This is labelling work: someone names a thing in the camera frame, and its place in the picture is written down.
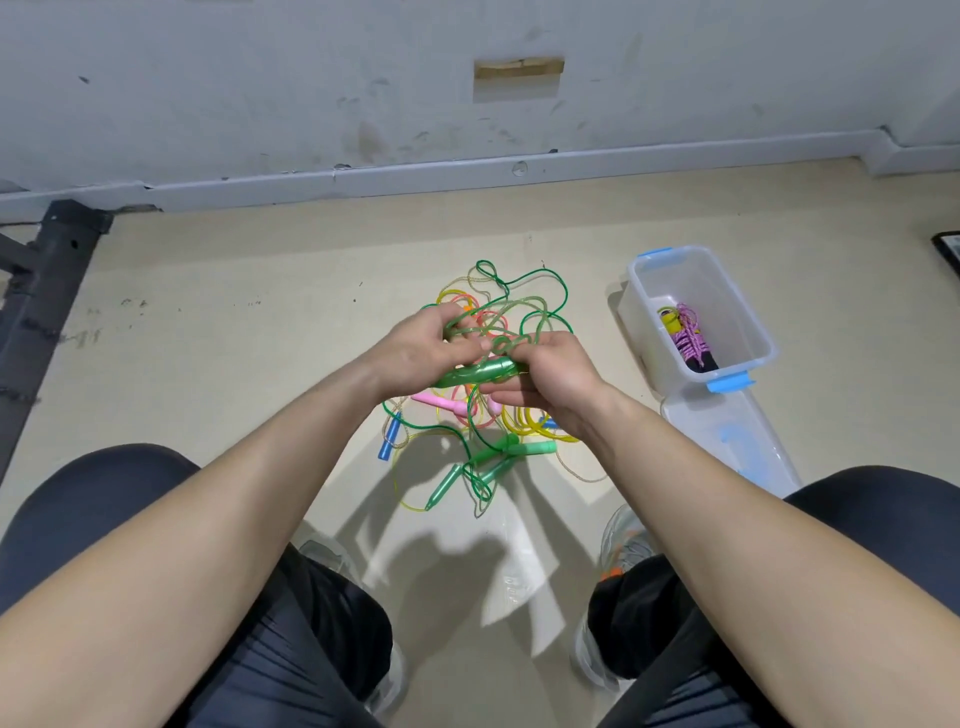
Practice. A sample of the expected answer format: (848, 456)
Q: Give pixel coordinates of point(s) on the grey right shoe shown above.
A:
(623, 540)

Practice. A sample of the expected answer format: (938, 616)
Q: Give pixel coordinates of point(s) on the grey left shoe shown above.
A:
(323, 548)

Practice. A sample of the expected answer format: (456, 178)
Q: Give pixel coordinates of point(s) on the grey shoe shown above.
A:
(623, 540)
(323, 548)

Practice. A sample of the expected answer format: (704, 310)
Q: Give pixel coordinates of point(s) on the person's right hand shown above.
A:
(558, 383)

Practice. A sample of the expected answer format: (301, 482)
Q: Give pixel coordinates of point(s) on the person's right forearm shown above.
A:
(795, 570)

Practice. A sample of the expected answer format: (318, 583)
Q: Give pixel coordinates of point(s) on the black metal rack frame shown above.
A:
(42, 300)

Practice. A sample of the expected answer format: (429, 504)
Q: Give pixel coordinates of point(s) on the small wooden wall block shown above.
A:
(519, 68)

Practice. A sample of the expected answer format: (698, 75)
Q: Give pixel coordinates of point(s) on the clear storage box blue latches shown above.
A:
(743, 315)

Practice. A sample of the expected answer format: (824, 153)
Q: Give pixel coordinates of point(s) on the person's left hand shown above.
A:
(417, 353)

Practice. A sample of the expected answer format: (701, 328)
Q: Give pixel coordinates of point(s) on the clear plastic box lid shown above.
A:
(743, 443)

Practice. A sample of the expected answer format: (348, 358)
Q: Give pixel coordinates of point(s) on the person's left forearm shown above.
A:
(180, 570)

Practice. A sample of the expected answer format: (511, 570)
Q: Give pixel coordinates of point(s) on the black shorts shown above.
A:
(75, 525)

